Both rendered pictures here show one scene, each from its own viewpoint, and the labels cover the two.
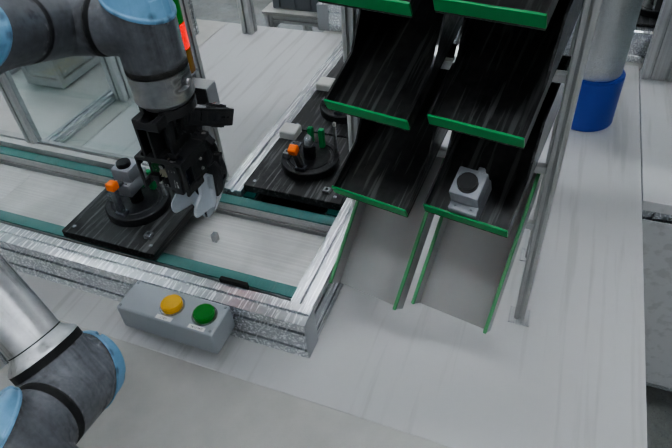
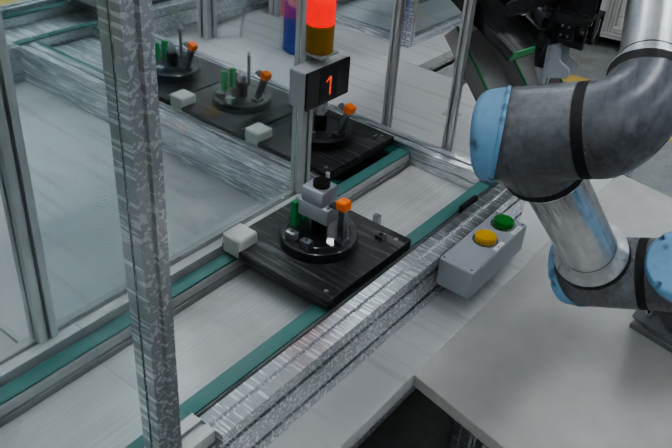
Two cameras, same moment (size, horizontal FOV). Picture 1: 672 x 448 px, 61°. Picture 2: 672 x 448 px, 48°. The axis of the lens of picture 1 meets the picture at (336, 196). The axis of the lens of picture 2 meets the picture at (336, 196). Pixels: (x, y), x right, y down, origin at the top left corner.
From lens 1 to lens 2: 1.67 m
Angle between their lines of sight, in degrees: 61
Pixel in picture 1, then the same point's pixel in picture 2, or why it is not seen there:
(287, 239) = (398, 185)
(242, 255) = (408, 212)
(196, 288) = (466, 224)
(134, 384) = (524, 320)
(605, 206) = (416, 77)
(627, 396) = not seen: hidden behind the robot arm
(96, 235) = (355, 274)
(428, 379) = not seen: hidden behind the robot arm
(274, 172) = (320, 155)
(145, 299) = (470, 254)
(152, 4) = not seen: outside the picture
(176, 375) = (519, 293)
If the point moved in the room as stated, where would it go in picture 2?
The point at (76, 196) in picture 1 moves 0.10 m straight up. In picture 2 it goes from (212, 319) to (211, 270)
